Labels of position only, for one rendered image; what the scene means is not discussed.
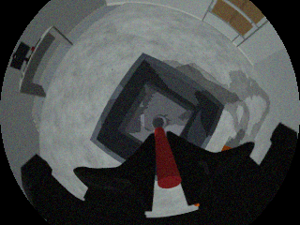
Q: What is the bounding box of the dark red peg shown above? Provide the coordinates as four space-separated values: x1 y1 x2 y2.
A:
155 127 181 188

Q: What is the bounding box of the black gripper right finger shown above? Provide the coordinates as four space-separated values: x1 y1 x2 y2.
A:
166 131 255 206

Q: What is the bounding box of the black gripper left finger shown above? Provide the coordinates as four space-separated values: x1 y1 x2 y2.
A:
72 134 157 211

